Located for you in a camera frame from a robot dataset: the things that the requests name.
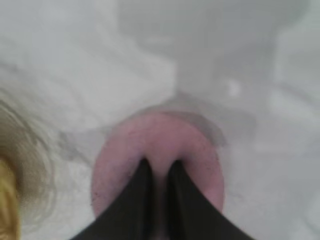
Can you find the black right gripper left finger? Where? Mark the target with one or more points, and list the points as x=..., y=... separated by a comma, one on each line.
x=125, y=207

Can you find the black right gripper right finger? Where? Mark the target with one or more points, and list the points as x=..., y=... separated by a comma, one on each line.
x=195, y=207

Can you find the pink peach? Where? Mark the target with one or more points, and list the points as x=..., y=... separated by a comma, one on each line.
x=160, y=135

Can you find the yellow woven wicker basket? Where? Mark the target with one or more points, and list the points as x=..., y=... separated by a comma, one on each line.
x=7, y=195

